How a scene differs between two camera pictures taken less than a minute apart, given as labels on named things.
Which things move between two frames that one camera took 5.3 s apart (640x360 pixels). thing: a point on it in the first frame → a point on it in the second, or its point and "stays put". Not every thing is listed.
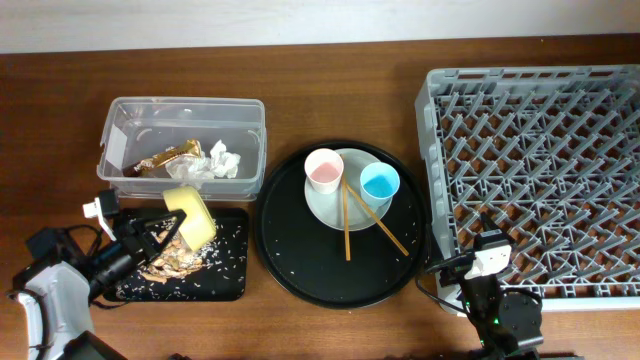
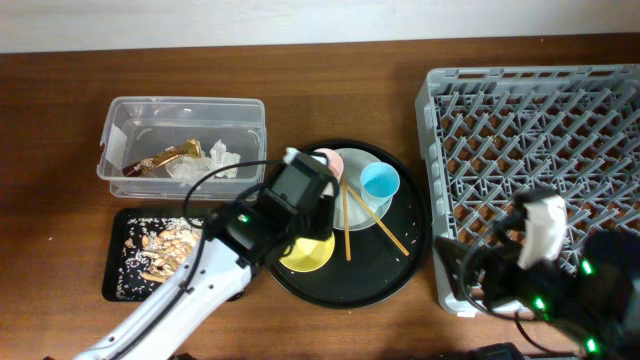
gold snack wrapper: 143,166 stays put
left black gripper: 130,233 → 324,226
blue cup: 378,182 stays put
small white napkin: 223,163 stays put
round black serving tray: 306,255 stays put
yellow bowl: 199,224 → 308,254
